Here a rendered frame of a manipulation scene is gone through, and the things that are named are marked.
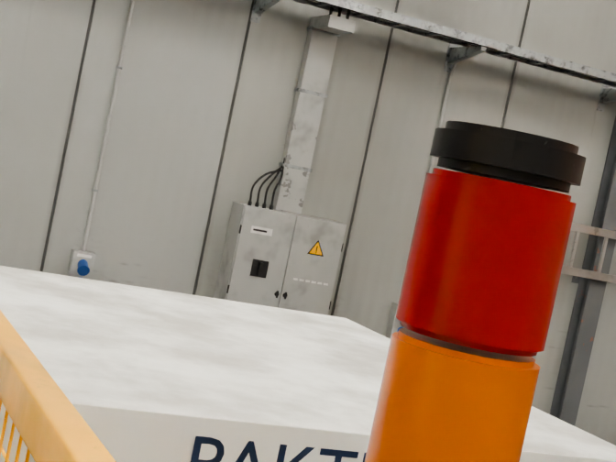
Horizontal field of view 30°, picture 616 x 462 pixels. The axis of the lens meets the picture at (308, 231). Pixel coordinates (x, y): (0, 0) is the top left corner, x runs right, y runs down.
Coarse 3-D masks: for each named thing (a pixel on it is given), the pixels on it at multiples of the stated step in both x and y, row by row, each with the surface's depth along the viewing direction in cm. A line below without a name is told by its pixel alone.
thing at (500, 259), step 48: (432, 192) 37; (480, 192) 36; (528, 192) 35; (432, 240) 37; (480, 240) 36; (528, 240) 36; (432, 288) 36; (480, 288) 36; (528, 288) 36; (432, 336) 36; (480, 336) 36; (528, 336) 36
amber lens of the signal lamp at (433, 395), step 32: (416, 352) 36; (448, 352) 36; (480, 352) 37; (384, 384) 38; (416, 384) 36; (448, 384) 36; (480, 384) 36; (512, 384) 36; (384, 416) 37; (416, 416) 36; (448, 416) 36; (480, 416) 36; (512, 416) 36; (384, 448) 37; (416, 448) 36; (448, 448) 36; (480, 448) 36; (512, 448) 37
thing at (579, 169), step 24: (456, 144) 36; (480, 144) 36; (504, 144) 35; (528, 144) 35; (552, 144) 36; (456, 168) 36; (480, 168) 36; (504, 168) 36; (528, 168) 35; (552, 168) 36; (576, 168) 36
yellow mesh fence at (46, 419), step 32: (0, 320) 118; (0, 352) 105; (32, 352) 105; (0, 384) 102; (32, 384) 93; (32, 416) 88; (64, 416) 85; (0, 448) 107; (32, 448) 87; (64, 448) 78; (96, 448) 78
